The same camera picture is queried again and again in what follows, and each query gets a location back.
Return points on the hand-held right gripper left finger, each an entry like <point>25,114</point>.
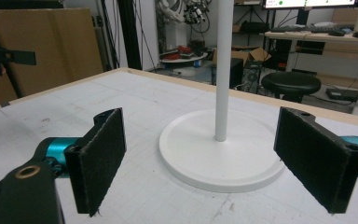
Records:
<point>96,161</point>

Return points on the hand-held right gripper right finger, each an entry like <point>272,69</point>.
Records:
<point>318,161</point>

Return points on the white stand with round base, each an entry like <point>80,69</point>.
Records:
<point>223,161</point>

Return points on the large cardboard panel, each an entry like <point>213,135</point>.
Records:
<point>52,46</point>

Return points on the flat black device on floor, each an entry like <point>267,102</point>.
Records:
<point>341,94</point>

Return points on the black round stool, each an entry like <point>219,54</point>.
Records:
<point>290,82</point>

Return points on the black computer case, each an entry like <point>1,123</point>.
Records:
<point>236,73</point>

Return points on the white-legged wooden desk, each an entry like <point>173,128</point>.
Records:
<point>323,38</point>

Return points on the open cardboard box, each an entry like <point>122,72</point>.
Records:
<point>251,54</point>

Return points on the black keyboard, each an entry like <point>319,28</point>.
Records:
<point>298,29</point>

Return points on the round white low table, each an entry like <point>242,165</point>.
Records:
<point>183,58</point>

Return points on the computer monitor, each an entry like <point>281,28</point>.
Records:
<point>307,3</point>

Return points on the black upright post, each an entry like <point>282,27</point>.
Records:
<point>130,34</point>

